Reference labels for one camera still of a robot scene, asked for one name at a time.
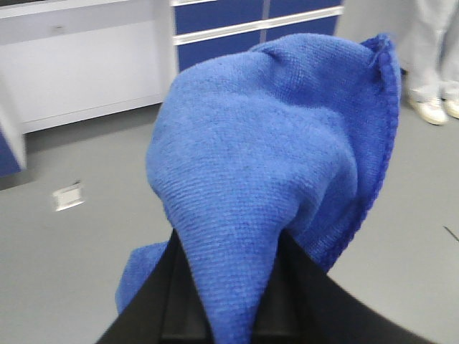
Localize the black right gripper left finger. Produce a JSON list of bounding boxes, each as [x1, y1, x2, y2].
[[98, 231, 212, 343]]

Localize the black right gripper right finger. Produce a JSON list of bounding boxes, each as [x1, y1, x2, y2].
[[252, 231, 426, 343]]

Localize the blue microfiber cloth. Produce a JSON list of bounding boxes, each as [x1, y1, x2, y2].
[[114, 32, 402, 344]]

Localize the floor outlet plate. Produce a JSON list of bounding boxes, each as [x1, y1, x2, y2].
[[52, 181, 85, 211]]

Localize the white lab bench cabinet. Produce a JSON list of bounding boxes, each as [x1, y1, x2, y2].
[[1, 1, 176, 189]]

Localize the blue drawer cabinet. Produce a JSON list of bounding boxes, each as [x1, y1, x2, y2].
[[171, 0, 344, 71]]

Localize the person legs white shoes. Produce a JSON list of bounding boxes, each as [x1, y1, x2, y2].
[[406, 1, 458, 125]]

